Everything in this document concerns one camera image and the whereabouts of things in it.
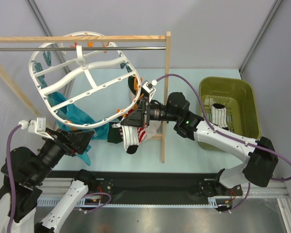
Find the teal blue garment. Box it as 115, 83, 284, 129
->
48, 92, 109, 166

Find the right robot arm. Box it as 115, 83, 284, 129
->
120, 92, 278, 195

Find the green and white garment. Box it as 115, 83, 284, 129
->
107, 76, 161, 144

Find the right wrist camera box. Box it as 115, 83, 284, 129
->
141, 80, 158, 102

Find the olive green plastic basket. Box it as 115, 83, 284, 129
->
199, 77, 261, 139

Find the white plastic clip hanger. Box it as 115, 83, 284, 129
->
29, 32, 142, 129

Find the red white striped sock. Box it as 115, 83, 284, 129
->
137, 128, 147, 144

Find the metal hanging rod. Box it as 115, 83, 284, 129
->
0, 46, 166, 51

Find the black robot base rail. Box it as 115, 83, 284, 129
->
58, 169, 233, 205

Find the white pinstriped black-toe sock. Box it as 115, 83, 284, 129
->
112, 123, 140, 154
211, 103, 228, 130

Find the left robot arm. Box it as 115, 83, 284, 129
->
0, 129, 97, 233

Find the orange clothes peg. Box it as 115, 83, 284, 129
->
132, 77, 139, 92
86, 33, 94, 48

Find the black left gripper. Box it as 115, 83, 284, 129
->
32, 125, 96, 182

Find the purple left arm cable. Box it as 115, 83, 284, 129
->
6, 123, 24, 233

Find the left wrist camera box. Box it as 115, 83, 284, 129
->
18, 117, 49, 137

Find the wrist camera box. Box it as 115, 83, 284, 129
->
141, 80, 158, 102
18, 117, 49, 137

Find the wooden clothes rack frame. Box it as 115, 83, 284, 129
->
0, 31, 172, 164

